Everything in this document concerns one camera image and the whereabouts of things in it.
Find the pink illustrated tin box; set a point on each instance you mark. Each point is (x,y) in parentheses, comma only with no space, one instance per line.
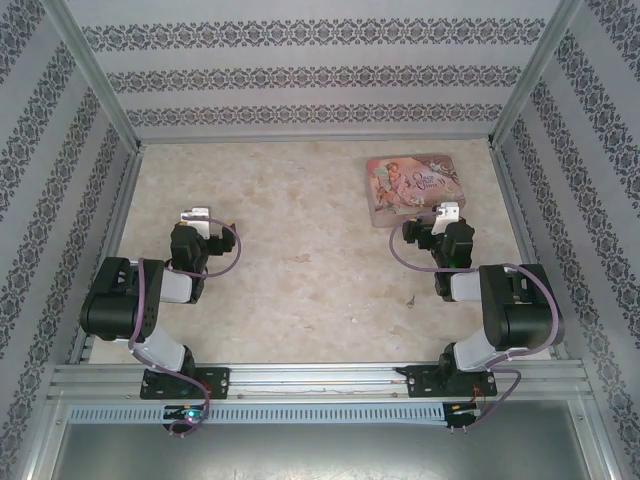
(400,180)

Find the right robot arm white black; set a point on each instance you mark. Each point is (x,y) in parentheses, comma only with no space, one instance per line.
(525,320)

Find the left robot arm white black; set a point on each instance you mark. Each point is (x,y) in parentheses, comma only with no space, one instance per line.
(120,305)

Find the right controller board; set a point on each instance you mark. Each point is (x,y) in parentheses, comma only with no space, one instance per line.
(462,408)

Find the left controller board green light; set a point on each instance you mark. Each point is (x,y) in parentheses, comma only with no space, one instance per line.
(187,413)

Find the grey metal sheet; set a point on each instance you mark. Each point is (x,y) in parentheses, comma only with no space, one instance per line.
(320,455)

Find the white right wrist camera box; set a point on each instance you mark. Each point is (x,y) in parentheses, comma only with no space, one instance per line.
(446,215)

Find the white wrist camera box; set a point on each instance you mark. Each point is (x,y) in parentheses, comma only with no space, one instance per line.
(446,215)
(197,215)

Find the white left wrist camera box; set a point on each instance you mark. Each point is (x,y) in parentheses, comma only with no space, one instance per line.
(197,215)

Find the aluminium frame beam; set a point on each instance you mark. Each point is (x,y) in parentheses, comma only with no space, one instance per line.
(112,240)
(520,225)
(315,141)

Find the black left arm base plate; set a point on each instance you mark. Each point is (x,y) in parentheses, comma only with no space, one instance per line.
(217,382)

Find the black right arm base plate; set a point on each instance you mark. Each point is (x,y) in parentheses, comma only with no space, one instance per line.
(420,380)

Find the aluminium mounting rail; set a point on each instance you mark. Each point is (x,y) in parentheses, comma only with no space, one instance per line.
(320,380)

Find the aluminium frame post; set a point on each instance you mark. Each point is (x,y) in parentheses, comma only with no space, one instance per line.
(95,75)
(535,75)

